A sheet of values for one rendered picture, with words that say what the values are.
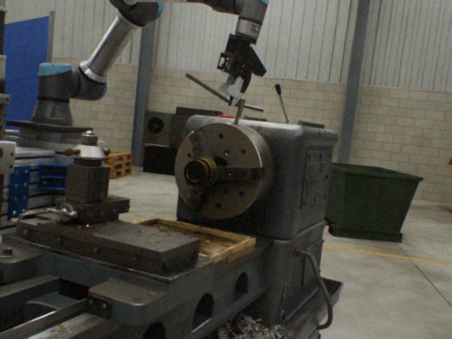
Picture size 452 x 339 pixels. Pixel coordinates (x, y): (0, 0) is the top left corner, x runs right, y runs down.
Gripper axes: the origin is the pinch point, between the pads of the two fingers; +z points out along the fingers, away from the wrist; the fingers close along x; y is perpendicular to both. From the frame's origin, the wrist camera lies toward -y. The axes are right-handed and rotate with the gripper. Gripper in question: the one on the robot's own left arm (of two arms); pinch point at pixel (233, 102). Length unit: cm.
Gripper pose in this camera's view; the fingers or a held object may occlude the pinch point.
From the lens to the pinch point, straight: 156.4
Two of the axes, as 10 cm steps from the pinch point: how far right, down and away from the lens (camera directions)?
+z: -2.7, 9.5, 1.7
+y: -7.6, -1.0, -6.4
